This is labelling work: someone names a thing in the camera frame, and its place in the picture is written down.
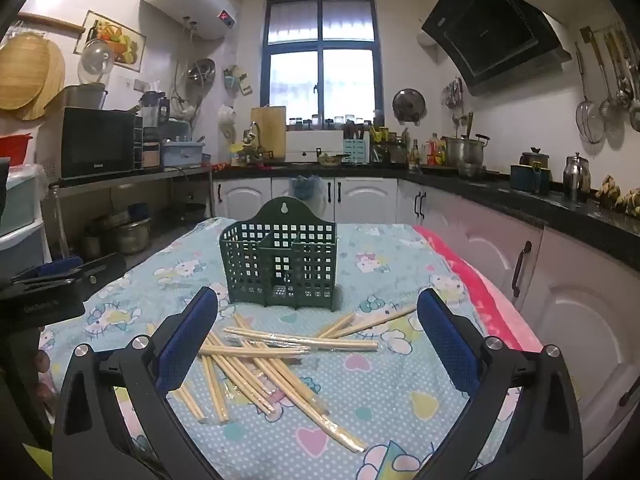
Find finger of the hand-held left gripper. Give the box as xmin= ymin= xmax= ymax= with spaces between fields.
xmin=12 ymin=256 xmax=85 ymax=281
xmin=12 ymin=253 xmax=127 ymax=293

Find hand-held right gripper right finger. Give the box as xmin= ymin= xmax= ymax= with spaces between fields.
xmin=416 ymin=287 xmax=585 ymax=480

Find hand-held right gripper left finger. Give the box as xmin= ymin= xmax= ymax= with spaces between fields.
xmin=52 ymin=286 xmax=221 ymax=480

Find group of wooden chopsticks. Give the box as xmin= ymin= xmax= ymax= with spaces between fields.
xmin=170 ymin=307 xmax=418 ymax=456

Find green plastic utensil basket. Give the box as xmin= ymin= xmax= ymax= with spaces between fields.
xmin=220 ymin=197 xmax=338 ymax=307

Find steel pots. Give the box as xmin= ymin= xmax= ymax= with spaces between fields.
xmin=82 ymin=212 xmax=153 ymax=257

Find plastic drawer cabinet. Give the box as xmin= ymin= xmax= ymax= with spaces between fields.
xmin=0 ymin=162 xmax=51 ymax=267

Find light blue cartoon printed blanket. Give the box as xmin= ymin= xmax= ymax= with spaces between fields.
xmin=50 ymin=217 xmax=506 ymax=480

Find metal shelf unit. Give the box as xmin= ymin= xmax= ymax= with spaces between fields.
xmin=42 ymin=166 xmax=214 ymax=262

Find black wok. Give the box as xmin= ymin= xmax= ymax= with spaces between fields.
xmin=175 ymin=201 xmax=209 ymax=222

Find white lower kitchen cabinets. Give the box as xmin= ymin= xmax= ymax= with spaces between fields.
xmin=212 ymin=175 xmax=640 ymax=463

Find red plastic basin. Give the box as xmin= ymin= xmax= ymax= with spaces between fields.
xmin=0 ymin=134 xmax=34 ymax=166

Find black microwave oven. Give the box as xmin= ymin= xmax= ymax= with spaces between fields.
xmin=60 ymin=106 xmax=138 ymax=179

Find small drawer organizer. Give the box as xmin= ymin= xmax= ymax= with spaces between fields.
xmin=134 ymin=127 xmax=162 ymax=169

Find light blue dish box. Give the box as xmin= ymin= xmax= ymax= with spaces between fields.
xmin=161 ymin=141 xmax=205 ymax=167

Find black countertop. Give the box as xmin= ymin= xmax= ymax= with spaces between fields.
xmin=212 ymin=162 xmax=640 ymax=267

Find black blender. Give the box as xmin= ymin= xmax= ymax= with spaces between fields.
xmin=140 ymin=91 xmax=169 ymax=141

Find metal pot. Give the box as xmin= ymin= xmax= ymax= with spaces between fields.
xmin=62 ymin=84 xmax=109 ymax=110

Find dark teal pot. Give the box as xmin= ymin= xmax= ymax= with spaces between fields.
xmin=510 ymin=147 xmax=552 ymax=194

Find group of sauce bottles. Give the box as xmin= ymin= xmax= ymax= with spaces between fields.
xmin=407 ymin=132 xmax=448 ymax=168

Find steel stockpot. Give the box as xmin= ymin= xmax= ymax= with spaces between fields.
xmin=445 ymin=134 xmax=489 ymax=169

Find blue plastic bag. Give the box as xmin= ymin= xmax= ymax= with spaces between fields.
xmin=291 ymin=175 xmax=321 ymax=202

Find round bamboo tray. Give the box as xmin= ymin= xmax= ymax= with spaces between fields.
xmin=0 ymin=32 xmax=67 ymax=121

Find white plastic bag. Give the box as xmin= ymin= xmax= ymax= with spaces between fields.
xmin=218 ymin=105 xmax=237 ymax=139

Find condiment rack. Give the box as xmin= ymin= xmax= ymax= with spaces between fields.
xmin=370 ymin=127 xmax=409 ymax=164

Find steel faucet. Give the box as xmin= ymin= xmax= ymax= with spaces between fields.
xmin=242 ymin=121 xmax=262 ymax=157

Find steel kettle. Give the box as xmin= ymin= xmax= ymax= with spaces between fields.
xmin=563 ymin=152 xmax=592 ymax=204

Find glass pot lid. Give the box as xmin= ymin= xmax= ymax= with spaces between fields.
xmin=80 ymin=39 xmax=112 ymax=85

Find light blue knife block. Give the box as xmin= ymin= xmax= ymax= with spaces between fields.
xmin=343 ymin=137 xmax=371 ymax=166

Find wooden cutting board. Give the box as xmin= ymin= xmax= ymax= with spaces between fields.
xmin=250 ymin=106 xmax=287 ymax=163

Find hanging steel bowl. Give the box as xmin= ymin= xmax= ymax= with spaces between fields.
xmin=186 ymin=58 xmax=217 ymax=87

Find pile of leaf wrapped dumplings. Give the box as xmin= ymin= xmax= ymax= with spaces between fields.
xmin=595 ymin=175 xmax=640 ymax=219

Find teal hanging holder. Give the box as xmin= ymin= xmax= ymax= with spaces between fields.
xmin=223 ymin=65 xmax=254 ymax=96

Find hanging steel pot lid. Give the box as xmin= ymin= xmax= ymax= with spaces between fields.
xmin=392 ymin=89 xmax=426 ymax=124

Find hanging kitchen tools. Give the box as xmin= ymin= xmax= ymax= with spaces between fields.
xmin=442 ymin=77 xmax=466 ymax=127

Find wooden rolling pin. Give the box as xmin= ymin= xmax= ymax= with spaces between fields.
xmin=17 ymin=12 xmax=86 ymax=34

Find row of glass spice jars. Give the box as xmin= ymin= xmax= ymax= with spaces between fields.
xmin=287 ymin=115 xmax=374 ymax=129

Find steel slotted skimmer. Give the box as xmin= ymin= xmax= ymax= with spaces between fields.
xmin=598 ymin=34 xmax=616 ymax=119

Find blue framed window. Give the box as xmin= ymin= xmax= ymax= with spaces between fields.
xmin=260 ymin=0 xmax=383 ymax=126

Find steel ladle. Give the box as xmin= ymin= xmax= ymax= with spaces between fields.
xmin=614 ymin=30 xmax=633 ymax=109

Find black range hood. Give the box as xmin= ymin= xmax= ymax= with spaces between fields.
xmin=421 ymin=0 xmax=573 ymax=97

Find fruit wall poster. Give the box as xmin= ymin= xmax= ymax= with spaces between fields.
xmin=75 ymin=10 xmax=147 ymax=71

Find wire mesh strainer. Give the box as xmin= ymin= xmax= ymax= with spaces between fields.
xmin=574 ymin=42 xmax=607 ymax=144

